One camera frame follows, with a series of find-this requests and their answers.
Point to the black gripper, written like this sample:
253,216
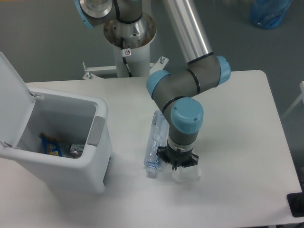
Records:
177,158

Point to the crushed clear plastic bottle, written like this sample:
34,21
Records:
157,138

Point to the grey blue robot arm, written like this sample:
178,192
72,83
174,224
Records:
173,94

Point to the white trash can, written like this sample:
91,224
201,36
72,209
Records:
71,119

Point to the white trash can lid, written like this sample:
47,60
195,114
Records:
17,102

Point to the silver foil wrapper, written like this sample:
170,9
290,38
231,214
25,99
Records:
76,150

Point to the black device at edge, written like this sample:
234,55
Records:
296,204

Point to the blue snack wrapper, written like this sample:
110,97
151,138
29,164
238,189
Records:
50,145

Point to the blue water jug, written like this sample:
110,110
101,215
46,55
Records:
268,14

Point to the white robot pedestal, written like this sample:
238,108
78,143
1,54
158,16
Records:
131,47

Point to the white frame at right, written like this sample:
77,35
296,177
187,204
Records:
299,99

